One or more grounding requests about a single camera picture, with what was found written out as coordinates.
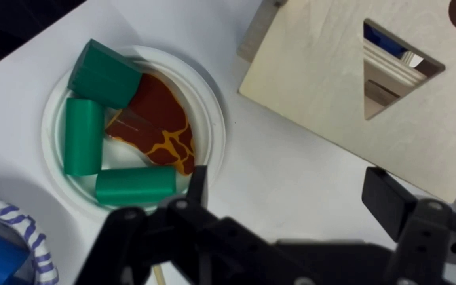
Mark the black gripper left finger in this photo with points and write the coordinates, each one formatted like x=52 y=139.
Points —
x=198 y=185

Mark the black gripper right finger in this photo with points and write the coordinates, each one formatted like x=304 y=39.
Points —
x=386 y=199

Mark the wooden shape sorter cube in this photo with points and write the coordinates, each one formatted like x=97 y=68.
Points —
x=372 y=76

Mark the white plate with orange pattern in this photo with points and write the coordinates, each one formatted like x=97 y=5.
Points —
x=173 y=120

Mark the green long block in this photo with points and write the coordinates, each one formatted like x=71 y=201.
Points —
x=135 y=185

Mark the green cylinder block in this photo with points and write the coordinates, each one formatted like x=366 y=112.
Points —
x=82 y=136

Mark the green block large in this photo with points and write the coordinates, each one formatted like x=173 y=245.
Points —
x=105 y=76

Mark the blue striped white bowl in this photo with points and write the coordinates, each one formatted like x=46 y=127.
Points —
x=22 y=228

